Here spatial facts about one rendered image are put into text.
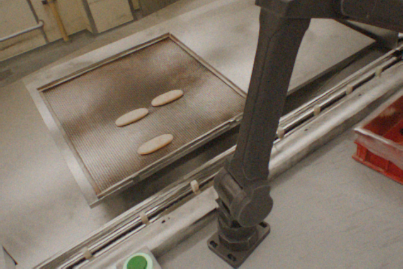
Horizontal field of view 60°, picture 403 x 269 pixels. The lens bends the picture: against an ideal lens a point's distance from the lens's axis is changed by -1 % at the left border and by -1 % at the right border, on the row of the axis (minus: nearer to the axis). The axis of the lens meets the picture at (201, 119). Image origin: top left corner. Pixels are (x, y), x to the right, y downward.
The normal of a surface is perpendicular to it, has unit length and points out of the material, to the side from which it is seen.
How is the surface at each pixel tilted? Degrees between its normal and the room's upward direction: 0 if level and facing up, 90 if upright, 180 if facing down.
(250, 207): 90
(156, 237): 0
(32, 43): 90
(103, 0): 90
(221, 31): 10
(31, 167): 0
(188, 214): 0
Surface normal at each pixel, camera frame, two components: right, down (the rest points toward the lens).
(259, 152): 0.38, 0.47
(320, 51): -0.07, -0.70
